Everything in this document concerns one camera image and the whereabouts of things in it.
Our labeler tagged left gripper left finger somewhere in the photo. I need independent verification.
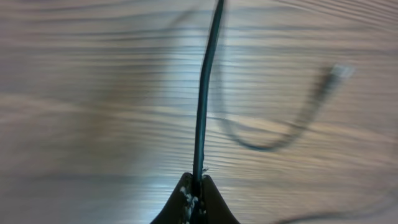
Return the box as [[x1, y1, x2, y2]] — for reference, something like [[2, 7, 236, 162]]
[[150, 172, 195, 224]]

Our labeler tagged black usb cable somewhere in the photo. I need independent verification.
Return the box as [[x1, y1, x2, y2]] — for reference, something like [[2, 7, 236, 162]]
[[191, 0, 226, 187], [214, 63, 355, 153]]

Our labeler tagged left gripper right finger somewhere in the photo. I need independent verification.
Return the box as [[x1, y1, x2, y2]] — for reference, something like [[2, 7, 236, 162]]
[[200, 175, 239, 224]]

